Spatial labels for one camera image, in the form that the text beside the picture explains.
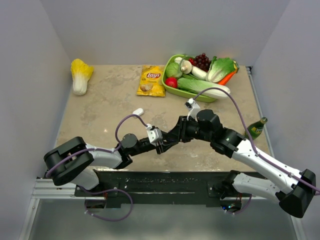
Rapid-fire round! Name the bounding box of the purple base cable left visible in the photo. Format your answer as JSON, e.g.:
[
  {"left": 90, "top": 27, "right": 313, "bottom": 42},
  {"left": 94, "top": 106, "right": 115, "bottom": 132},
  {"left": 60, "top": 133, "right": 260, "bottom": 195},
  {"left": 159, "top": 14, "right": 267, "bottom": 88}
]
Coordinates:
[{"left": 79, "top": 186, "right": 135, "bottom": 223}]

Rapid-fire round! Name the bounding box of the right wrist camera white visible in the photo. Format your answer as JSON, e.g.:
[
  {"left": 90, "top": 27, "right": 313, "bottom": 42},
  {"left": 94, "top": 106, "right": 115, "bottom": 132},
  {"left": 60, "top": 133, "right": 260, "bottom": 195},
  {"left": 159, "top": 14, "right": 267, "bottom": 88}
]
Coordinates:
[{"left": 184, "top": 98, "right": 201, "bottom": 120}]

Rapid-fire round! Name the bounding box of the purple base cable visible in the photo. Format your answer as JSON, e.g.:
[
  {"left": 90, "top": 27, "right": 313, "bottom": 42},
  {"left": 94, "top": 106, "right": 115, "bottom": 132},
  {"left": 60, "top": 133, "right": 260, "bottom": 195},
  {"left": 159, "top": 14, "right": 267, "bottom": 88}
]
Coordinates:
[
  {"left": 224, "top": 193, "right": 253, "bottom": 215},
  {"left": 79, "top": 186, "right": 135, "bottom": 223}
]

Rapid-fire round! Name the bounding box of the yellow napa cabbage toy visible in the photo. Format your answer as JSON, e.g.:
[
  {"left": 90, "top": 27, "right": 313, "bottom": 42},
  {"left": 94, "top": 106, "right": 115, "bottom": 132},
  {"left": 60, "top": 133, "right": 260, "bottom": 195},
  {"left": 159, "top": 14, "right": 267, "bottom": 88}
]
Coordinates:
[{"left": 70, "top": 58, "right": 94, "bottom": 96}]

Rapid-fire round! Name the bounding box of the green leafy lettuce toy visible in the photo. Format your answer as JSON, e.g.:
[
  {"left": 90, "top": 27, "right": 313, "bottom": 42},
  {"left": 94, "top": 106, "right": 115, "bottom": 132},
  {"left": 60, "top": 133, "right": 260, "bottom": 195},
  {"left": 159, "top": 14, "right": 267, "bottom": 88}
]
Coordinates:
[{"left": 205, "top": 56, "right": 235, "bottom": 83}]

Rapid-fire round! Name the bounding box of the white earbud charging case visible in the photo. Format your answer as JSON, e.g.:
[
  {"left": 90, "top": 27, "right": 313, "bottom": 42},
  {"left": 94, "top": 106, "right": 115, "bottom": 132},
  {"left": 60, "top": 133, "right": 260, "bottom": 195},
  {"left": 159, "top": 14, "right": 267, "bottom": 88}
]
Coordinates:
[{"left": 132, "top": 108, "right": 145, "bottom": 117}]

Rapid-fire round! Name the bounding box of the round green cabbage toy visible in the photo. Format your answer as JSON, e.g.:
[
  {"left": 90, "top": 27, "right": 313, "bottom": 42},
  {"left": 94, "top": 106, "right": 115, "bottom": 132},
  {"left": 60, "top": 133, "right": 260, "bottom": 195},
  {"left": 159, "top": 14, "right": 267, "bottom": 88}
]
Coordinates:
[{"left": 165, "top": 62, "right": 183, "bottom": 79}]

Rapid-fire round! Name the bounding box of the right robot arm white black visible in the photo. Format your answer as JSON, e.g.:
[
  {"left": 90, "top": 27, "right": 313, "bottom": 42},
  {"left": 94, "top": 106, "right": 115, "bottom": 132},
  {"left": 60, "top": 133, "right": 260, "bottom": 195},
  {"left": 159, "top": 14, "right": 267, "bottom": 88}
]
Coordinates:
[{"left": 167, "top": 109, "right": 316, "bottom": 218}]

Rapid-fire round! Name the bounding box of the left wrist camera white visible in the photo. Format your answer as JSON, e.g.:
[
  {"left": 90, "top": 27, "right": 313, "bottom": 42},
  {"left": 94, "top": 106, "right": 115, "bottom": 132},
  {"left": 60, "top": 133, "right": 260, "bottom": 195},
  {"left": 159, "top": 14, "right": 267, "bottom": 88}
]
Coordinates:
[{"left": 145, "top": 123, "right": 163, "bottom": 146}]

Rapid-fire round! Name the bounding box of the small white mushroom toy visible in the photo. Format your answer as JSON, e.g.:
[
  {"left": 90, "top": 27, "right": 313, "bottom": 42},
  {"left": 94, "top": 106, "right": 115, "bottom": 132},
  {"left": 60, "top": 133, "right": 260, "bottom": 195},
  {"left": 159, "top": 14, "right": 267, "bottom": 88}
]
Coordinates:
[{"left": 174, "top": 57, "right": 183, "bottom": 64}]

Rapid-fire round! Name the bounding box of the green glass bottle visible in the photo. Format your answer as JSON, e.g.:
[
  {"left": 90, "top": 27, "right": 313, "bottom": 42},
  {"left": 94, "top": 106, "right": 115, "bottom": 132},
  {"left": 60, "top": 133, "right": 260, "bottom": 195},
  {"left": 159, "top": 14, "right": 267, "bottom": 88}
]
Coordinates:
[{"left": 244, "top": 117, "right": 268, "bottom": 140}]

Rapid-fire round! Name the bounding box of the aluminium frame rail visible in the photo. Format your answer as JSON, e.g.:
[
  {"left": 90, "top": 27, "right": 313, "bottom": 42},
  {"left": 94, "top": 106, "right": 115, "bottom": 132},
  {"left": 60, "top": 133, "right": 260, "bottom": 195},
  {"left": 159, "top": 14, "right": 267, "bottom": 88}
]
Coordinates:
[{"left": 31, "top": 178, "right": 76, "bottom": 200}]

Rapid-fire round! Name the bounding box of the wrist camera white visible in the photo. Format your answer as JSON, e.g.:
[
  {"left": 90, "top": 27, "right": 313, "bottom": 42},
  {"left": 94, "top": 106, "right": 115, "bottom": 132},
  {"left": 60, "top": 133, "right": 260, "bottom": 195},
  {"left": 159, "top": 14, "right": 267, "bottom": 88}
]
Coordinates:
[
  {"left": 184, "top": 98, "right": 201, "bottom": 120},
  {"left": 145, "top": 123, "right": 163, "bottom": 146}
]

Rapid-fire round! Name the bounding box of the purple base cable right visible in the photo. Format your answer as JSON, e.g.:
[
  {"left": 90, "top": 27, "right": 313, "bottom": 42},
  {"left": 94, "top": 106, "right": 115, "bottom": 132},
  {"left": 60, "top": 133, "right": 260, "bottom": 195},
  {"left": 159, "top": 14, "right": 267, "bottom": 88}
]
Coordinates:
[{"left": 224, "top": 193, "right": 253, "bottom": 215}]

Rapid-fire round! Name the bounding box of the green plastic tray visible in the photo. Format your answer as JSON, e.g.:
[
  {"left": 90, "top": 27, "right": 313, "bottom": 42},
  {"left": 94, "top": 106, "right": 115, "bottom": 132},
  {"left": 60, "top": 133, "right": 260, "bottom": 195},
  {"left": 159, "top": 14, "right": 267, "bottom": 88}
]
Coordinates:
[{"left": 161, "top": 54, "right": 216, "bottom": 103}]

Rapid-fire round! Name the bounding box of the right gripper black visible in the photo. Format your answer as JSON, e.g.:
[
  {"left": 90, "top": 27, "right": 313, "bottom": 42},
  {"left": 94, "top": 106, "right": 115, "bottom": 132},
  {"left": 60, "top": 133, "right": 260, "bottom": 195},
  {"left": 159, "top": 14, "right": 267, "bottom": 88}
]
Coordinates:
[{"left": 166, "top": 115, "right": 213, "bottom": 143}]

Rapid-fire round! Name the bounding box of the dark red grapes bunch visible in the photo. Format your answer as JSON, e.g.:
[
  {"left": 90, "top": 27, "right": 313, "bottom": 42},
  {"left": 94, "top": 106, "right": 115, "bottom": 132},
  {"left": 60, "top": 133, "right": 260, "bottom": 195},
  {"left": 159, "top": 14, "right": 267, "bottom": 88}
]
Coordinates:
[{"left": 188, "top": 53, "right": 212, "bottom": 72}]

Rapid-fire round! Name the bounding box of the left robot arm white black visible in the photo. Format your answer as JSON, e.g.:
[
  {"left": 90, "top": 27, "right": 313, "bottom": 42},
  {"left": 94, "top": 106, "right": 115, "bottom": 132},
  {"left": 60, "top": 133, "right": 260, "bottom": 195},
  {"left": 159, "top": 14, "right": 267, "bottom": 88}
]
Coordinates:
[{"left": 43, "top": 131, "right": 179, "bottom": 196}]

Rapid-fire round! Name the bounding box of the red tomato toy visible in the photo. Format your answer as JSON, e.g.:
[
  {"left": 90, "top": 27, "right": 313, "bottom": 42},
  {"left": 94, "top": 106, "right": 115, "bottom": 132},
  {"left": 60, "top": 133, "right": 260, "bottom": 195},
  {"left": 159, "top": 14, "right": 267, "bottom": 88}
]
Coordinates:
[{"left": 165, "top": 77, "right": 178, "bottom": 89}]

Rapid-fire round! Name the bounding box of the yellow Lays chips bag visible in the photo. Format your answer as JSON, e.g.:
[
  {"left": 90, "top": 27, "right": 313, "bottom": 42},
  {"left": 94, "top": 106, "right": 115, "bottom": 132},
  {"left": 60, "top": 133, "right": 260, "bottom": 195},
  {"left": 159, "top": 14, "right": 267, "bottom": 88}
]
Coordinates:
[{"left": 136, "top": 65, "right": 166, "bottom": 97}]

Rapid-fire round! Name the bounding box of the white king oyster mushroom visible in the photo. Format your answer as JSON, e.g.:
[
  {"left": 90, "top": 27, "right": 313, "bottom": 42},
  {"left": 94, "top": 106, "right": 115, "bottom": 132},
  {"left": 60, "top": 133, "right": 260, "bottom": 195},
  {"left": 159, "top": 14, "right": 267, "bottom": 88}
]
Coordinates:
[{"left": 180, "top": 59, "right": 207, "bottom": 81}]

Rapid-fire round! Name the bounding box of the long green napa cabbage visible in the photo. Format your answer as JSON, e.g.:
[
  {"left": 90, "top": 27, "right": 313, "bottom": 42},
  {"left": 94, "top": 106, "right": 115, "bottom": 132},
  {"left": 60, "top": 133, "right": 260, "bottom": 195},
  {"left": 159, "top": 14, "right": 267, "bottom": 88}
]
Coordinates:
[{"left": 177, "top": 77, "right": 231, "bottom": 99}]

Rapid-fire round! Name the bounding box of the orange carrot toy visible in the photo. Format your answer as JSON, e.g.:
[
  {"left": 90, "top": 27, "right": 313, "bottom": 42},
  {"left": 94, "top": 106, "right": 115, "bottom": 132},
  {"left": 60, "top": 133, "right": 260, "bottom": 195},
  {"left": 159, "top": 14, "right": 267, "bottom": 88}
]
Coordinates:
[{"left": 218, "top": 71, "right": 236, "bottom": 86}]

